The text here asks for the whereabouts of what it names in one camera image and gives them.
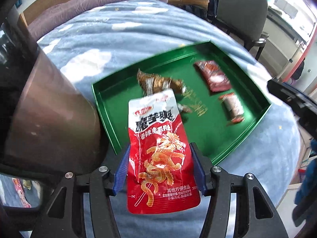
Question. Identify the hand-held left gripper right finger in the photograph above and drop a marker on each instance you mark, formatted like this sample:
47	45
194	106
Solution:
199	171

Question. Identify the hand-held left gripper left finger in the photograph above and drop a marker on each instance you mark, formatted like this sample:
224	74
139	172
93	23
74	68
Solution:
121	171

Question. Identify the dark red snack packet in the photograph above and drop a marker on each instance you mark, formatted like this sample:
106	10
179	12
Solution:
213	75

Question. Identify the grey chair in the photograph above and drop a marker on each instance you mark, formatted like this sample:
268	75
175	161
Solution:
240	10

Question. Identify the brown and black electric kettle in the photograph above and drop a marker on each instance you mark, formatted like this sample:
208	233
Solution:
49	116

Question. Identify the small red wafer packet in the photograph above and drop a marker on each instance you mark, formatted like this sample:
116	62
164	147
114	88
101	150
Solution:
232	107

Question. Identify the pink cartoon character packet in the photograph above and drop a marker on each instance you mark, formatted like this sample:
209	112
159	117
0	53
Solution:
21	193

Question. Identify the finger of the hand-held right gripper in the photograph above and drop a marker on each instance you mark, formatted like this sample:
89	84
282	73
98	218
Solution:
307	124
284	90

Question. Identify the purple pillow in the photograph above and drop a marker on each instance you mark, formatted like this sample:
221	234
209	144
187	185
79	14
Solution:
99	7

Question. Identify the small gold candy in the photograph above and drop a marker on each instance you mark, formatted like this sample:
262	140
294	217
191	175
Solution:
27	184

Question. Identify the red konjac snack packet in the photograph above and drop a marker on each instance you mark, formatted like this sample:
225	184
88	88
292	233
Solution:
161	153

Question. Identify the green tray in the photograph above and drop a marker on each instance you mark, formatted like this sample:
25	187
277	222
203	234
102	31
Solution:
218	138

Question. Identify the brown crinkled snack packet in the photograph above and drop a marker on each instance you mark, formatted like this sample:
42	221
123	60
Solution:
158	81

